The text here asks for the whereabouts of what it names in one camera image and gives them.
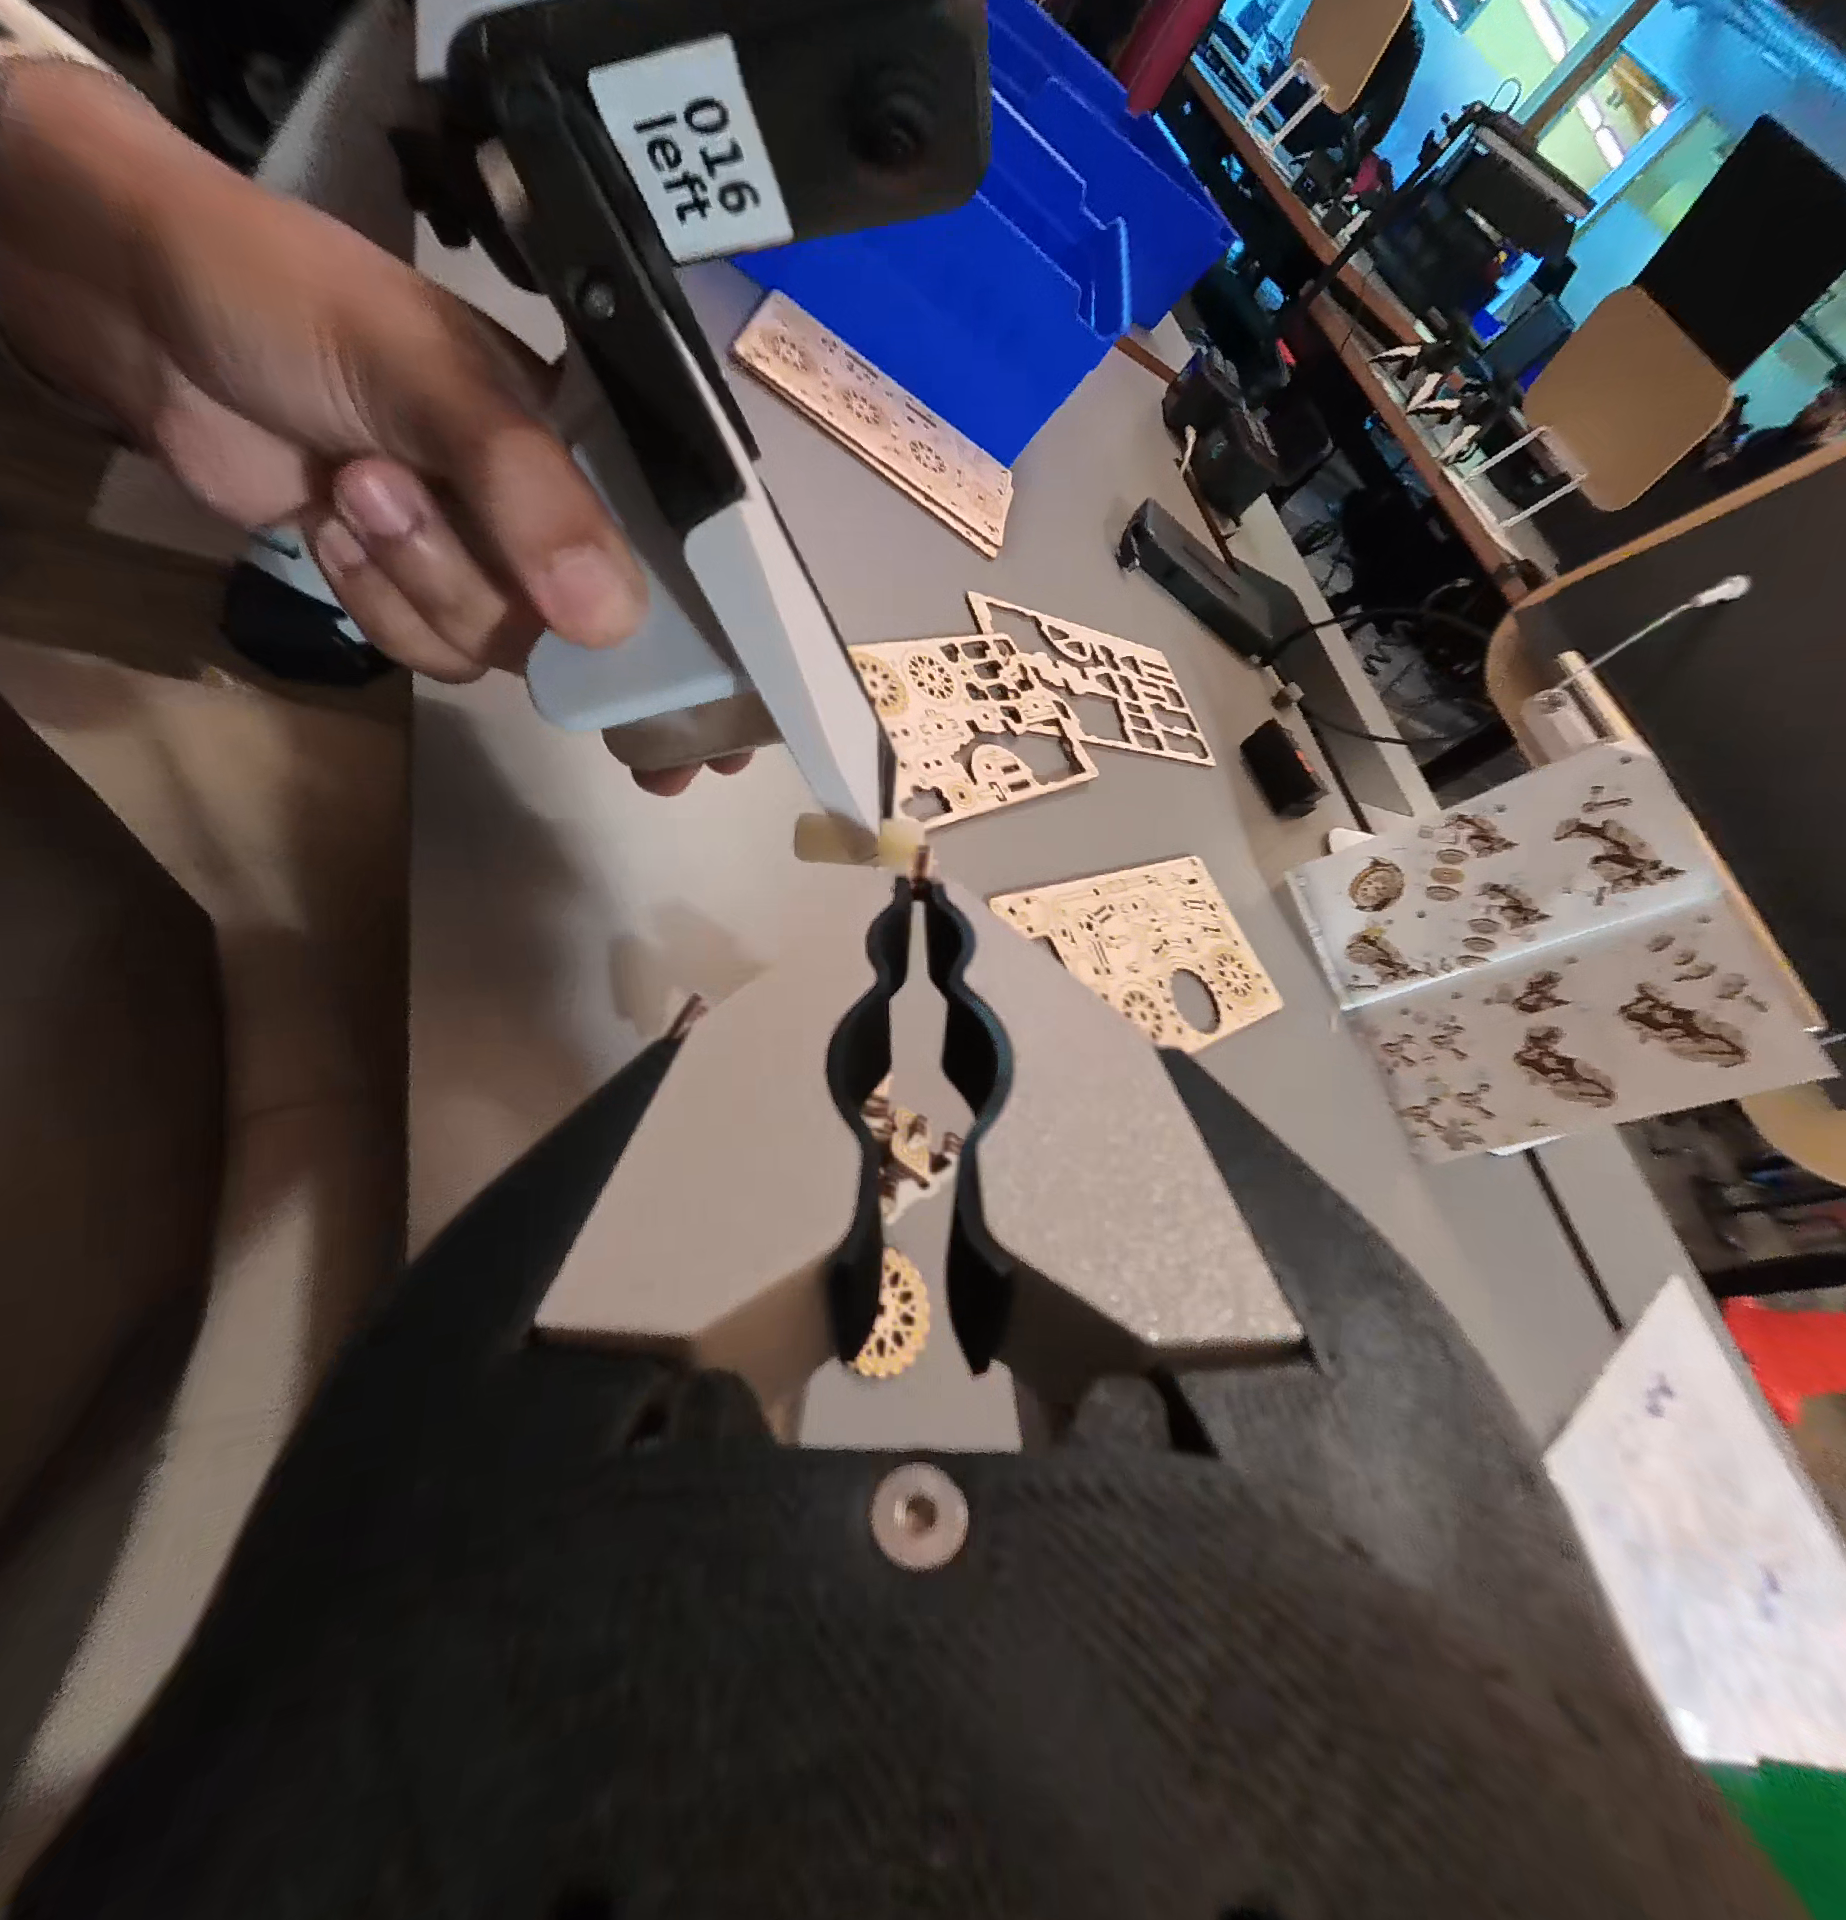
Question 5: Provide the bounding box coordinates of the wooden puzzle sheet round hole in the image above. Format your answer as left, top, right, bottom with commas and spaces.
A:
985, 854, 1284, 1058

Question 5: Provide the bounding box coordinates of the grey desk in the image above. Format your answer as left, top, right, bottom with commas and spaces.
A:
254, 91, 1634, 1502

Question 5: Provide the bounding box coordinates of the wooden puzzle sheet mostly emptied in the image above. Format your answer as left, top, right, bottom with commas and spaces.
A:
964, 591, 1219, 775

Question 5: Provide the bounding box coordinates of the white cable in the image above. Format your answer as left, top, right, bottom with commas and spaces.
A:
1548, 576, 1754, 710

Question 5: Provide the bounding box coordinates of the light plywood chair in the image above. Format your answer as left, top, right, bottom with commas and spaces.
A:
1521, 283, 1737, 514

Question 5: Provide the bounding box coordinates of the white wax piece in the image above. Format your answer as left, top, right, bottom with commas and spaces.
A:
796, 813, 925, 877

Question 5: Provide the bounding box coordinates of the wooden puzzle sheet with wheels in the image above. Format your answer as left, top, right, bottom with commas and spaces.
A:
847, 637, 1098, 831

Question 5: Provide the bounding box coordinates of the white paper sheet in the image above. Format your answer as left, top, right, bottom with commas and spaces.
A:
1543, 1275, 1846, 1772

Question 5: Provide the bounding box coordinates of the person's left hand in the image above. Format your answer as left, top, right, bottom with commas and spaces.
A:
0, 66, 657, 686

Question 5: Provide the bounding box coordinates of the black power adapter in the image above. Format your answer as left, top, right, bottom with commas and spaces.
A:
1112, 500, 1308, 664

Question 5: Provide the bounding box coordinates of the small wooden gear assembly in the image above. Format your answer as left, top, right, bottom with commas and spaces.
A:
847, 1072, 964, 1382

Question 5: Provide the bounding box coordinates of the red plastic object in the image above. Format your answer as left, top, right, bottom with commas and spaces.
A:
1721, 1299, 1846, 1423

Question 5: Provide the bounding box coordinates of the green plastic bin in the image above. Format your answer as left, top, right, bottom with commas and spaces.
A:
1707, 1757, 1846, 1920

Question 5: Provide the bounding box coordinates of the black plywood chair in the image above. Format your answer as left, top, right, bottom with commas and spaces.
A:
1487, 420, 1846, 1191

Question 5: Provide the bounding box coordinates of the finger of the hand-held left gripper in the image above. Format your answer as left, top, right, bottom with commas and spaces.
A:
524, 539, 749, 736
710, 453, 889, 837

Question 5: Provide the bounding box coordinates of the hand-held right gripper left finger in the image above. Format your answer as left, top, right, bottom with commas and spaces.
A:
530, 885, 914, 1443

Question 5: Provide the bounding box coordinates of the black cable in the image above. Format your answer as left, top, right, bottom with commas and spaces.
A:
1264, 608, 1513, 751

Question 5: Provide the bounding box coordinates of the illustrated instruction booklet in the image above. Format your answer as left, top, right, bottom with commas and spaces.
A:
1284, 736, 1839, 1164

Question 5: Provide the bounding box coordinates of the blue plastic bin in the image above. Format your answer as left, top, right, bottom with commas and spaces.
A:
728, 0, 1241, 463

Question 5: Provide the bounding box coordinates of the small black device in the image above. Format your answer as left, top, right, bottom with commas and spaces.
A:
1241, 716, 1330, 817

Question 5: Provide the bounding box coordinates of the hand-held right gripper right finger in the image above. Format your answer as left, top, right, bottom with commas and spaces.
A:
922, 885, 1308, 1451

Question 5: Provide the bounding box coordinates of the uncut wooden puzzle sheet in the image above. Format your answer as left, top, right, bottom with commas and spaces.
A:
733, 287, 1017, 560

